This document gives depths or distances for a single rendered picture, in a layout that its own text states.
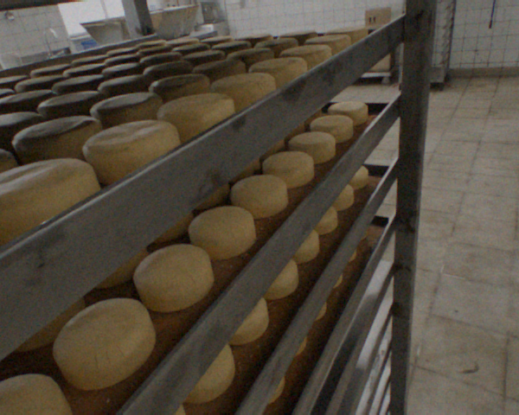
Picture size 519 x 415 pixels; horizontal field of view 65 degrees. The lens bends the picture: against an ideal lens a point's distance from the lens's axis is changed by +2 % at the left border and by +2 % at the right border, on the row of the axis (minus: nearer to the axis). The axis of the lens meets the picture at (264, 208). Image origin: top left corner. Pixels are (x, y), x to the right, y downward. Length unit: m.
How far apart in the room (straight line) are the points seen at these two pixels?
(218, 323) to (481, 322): 1.83
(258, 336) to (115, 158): 0.21
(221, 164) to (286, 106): 0.08
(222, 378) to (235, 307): 0.09
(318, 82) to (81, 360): 0.23
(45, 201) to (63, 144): 0.08
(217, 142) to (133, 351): 0.12
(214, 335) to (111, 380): 0.06
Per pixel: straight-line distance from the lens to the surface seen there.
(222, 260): 0.29
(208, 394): 0.32
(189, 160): 0.18
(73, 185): 0.19
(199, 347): 0.22
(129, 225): 0.16
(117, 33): 2.11
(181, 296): 0.25
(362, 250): 0.59
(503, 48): 5.84
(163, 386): 0.21
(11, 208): 0.18
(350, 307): 0.48
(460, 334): 1.95
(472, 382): 1.80
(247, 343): 0.35
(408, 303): 0.73
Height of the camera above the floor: 1.39
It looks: 30 degrees down
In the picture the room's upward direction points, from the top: 8 degrees counter-clockwise
